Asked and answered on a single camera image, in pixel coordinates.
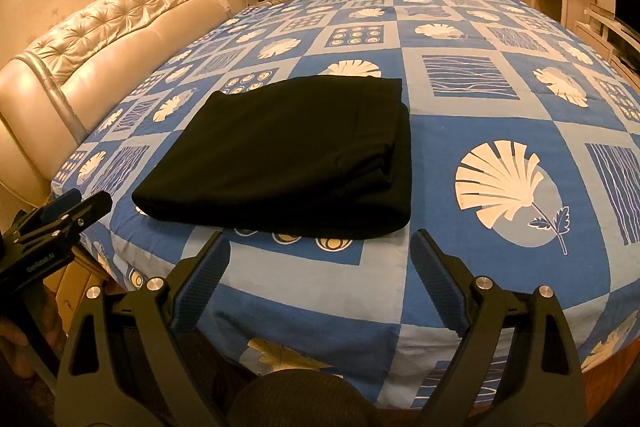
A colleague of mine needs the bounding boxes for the black pants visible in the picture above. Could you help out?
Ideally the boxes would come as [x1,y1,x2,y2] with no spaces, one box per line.
[131,76,413,240]

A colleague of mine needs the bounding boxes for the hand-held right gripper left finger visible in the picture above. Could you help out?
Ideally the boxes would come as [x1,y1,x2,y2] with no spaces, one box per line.
[54,231,232,427]

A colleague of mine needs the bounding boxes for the cream tufted leather headboard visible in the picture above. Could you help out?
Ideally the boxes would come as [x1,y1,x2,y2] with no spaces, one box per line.
[0,0,249,208]

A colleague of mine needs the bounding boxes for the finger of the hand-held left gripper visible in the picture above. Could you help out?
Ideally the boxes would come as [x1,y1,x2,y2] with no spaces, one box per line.
[47,192,114,240]
[12,188,84,233]

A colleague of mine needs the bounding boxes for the white television stand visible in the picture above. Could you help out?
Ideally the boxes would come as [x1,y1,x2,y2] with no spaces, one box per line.
[575,7,640,85]

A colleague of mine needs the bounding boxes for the blue patterned bedsheet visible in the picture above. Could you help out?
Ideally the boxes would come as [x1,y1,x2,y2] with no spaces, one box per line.
[50,0,640,408]

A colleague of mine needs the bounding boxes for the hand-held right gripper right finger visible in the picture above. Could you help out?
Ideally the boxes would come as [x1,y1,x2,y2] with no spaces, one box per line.
[410,228,587,427]

